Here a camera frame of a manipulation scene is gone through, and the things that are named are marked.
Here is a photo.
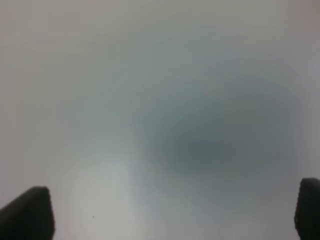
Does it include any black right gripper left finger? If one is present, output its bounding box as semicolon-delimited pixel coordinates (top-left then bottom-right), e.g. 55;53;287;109
0;186;55;240

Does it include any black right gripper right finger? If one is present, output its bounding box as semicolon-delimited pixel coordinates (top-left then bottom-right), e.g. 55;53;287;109
294;177;320;240

